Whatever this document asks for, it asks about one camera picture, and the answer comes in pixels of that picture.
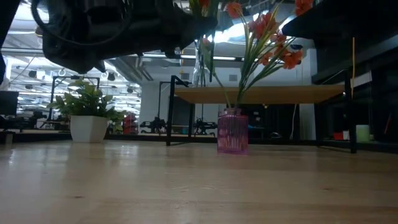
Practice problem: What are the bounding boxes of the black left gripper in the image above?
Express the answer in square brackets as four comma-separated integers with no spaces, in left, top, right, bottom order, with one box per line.
[42,0,187,74]

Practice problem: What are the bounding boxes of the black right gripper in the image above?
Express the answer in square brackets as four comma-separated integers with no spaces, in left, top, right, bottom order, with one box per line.
[281,0,358,41]

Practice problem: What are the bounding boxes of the orange-red artificial flower bunch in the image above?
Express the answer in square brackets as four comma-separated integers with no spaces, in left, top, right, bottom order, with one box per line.
[226,0,315,110]

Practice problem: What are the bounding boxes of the pink ribbed glass vase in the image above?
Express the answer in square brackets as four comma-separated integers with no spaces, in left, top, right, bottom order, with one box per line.
[217,107,250,156]

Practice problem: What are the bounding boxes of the wooden shelf with black legs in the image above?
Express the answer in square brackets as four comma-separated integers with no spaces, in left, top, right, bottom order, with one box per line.
[165,70,358,155]

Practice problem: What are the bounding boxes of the long light strip bar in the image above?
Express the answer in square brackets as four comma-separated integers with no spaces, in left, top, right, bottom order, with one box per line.
[0,46,246,62]

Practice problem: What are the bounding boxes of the clear glass vase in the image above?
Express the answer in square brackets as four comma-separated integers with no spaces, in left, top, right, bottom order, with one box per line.
[192,43,213,88]

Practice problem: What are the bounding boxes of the red rack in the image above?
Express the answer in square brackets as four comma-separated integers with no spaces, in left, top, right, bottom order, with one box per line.
[123,113,137,134]

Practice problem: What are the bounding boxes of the green plant in white pot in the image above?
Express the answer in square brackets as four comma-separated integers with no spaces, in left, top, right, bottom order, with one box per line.
[47,77,125,144]

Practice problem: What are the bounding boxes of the black monitor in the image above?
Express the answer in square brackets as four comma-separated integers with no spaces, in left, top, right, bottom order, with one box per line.
[0,90,19,116]

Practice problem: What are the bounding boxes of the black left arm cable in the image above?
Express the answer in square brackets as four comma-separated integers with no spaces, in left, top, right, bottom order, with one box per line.
[30,0,134,47]

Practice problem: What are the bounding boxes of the black aluminium table frame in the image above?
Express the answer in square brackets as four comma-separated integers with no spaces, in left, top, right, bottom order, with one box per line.
[0,129,398,155]

